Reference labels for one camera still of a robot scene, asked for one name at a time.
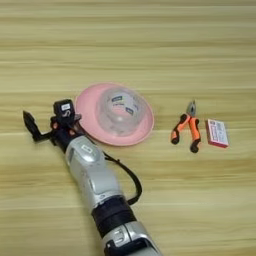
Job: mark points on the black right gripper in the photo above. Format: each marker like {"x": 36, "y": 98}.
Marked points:
{"x": 65, "y": 131}

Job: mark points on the pink round plate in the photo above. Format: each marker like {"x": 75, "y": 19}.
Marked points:
{"x": 87, "y": 113}

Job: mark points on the clear tape roll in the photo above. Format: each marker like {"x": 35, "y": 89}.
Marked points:
{"x": 121, "y": 115}

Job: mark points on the small pink white box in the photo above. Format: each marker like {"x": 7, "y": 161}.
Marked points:
{"x": 217, "y": 133}

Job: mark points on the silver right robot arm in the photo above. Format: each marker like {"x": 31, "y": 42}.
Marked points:
{"x": 96, "y": 180}

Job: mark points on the black box with white label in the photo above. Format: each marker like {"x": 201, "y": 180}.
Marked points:
{"x": 65, "y": 108}

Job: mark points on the orange black pliers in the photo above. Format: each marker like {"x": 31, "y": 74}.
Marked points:
{"x": 193, "y": 128}

